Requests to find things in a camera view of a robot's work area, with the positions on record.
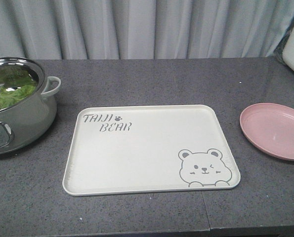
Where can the cream bear serving tray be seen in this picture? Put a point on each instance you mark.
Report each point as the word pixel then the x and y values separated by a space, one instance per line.
pixel 119 150

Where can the pink round plate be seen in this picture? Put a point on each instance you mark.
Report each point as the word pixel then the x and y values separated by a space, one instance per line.
pixel 270 128

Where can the white electric cooking pot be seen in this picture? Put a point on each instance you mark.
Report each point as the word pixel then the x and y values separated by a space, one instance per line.
pixel 27 120

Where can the green lettuce leaf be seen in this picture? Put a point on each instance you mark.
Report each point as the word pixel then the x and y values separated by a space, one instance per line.
pixel 16 91

